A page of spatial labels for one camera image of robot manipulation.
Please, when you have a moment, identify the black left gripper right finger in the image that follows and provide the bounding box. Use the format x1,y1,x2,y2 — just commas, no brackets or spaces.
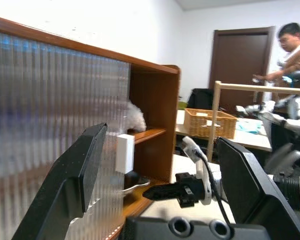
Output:
215,136,300,240

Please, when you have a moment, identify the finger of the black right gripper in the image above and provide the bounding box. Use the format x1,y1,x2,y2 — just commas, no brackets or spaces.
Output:
142,185,183,201
154,182,182,188

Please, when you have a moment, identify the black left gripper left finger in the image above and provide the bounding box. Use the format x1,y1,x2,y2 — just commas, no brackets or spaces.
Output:
11,122,109,240

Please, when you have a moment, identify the round metal bowl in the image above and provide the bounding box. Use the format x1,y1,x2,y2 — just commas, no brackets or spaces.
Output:
121,172,151,200

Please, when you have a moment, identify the brown wooden cabinet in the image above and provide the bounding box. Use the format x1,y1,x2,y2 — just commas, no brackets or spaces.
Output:
0,13,181,240

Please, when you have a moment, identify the brown wicker basket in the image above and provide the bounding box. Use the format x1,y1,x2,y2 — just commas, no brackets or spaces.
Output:
184,107,238,140

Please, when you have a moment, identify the light blue cloth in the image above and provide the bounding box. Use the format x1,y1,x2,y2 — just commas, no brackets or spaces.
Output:
236,118,263,135

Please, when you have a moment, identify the light wooden rack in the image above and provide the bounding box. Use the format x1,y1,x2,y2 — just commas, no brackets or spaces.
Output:
206,80,300,162

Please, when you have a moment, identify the silver humanoid robot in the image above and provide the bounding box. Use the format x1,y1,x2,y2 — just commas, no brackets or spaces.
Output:
235,71,300,176

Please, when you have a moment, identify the black bag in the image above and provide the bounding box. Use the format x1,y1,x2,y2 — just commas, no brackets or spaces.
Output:
187,88,215,111

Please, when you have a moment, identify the dark brown room door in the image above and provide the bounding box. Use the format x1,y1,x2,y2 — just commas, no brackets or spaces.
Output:
208,26,276,111

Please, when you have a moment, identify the man in brown jacket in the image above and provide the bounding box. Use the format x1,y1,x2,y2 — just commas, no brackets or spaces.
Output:
252,22,300,85

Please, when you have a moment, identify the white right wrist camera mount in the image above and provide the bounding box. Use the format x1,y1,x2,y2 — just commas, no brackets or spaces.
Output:
181,136,212,206

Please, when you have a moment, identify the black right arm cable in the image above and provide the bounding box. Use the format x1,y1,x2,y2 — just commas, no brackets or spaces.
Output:
193,147,231,225

